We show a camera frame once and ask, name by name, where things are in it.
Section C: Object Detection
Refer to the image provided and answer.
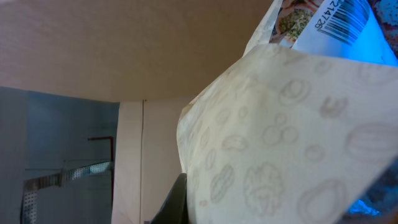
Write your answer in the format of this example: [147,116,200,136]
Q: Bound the perforated metal bracket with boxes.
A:
[19,161,114,224]

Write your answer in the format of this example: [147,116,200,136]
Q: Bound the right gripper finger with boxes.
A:
[149,173,189,224]

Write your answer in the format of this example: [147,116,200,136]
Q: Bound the cookie bag brown white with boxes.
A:
[177,1,397,223]

